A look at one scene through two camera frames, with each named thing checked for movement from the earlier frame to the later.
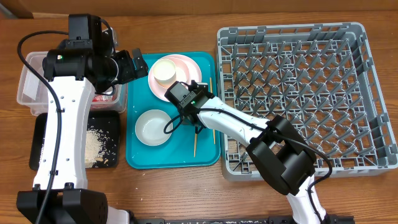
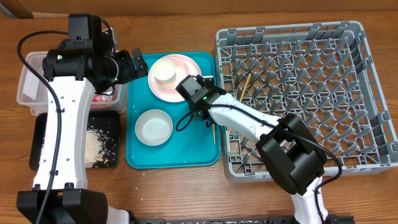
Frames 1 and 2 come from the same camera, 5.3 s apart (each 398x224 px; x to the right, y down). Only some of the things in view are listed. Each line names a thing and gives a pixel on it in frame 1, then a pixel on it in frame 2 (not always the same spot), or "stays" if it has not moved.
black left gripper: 129,71 stays
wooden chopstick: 195,144 -> 243,92
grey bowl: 150,127 stays
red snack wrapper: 103,98 stays
